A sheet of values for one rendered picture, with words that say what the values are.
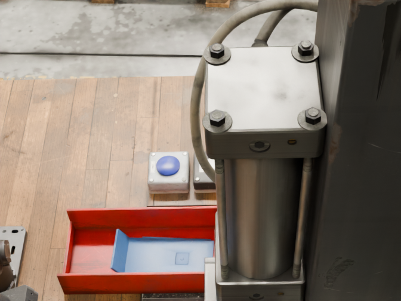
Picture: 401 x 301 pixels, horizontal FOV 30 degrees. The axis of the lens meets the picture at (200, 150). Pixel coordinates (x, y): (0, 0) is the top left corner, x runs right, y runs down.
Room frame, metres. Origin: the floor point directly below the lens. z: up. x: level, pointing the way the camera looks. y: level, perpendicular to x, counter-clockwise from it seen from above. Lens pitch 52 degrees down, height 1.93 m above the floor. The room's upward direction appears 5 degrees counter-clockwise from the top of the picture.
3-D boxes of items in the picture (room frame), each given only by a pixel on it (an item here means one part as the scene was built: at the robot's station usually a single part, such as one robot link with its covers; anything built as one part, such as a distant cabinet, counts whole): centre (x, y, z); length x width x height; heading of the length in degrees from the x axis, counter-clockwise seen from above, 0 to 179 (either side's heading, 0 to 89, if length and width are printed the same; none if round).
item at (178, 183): (0.76, 0.06, 0.90); 0.07 x 0.07 x 0.06; 86
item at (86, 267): (0.60, 0.10, 0.93); 0.25 x 0.12 x 0.06; 86
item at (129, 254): (0.60, 0.07, 0.92); 0.15 x 0.07 x 0.03; 82
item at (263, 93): (0.40, -0.05, 1.37); 0.11 x 0.09 x 0.30; 176
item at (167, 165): (0.76, 0.06, 0.93); 0.04 x 0.04 x 0.02
